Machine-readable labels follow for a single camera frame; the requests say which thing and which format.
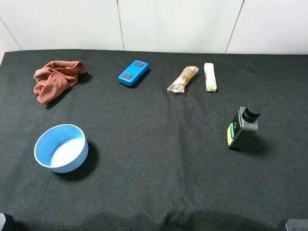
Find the wrapped snack bar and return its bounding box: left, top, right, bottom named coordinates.
left=167, top=66, right=199, bottom=93

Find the black tablecloth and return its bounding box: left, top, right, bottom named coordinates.
left=0, top=50, right=308, bottom=231

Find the white green carton box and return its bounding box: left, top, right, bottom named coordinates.
left=204, top=63, right=217, bottom=92

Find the grey robot base left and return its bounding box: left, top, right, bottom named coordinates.
left=0, top=213, right=7, bottom=231

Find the blue whiteboard eraser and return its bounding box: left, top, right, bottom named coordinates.
left=118, top=60, right=149, bottom=87

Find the light blue bowl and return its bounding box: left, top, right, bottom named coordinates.
left=34, top=124, right=89, bottom=173

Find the grey bottle black cap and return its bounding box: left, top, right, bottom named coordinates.
left=227, top=103, right=265, bottom=150

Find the rust orange cloth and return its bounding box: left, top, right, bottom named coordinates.
left=33, top=61, right=87, bottom=104

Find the grey robot base right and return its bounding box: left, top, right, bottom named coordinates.
left=285, top=219, right=308, bottom=231

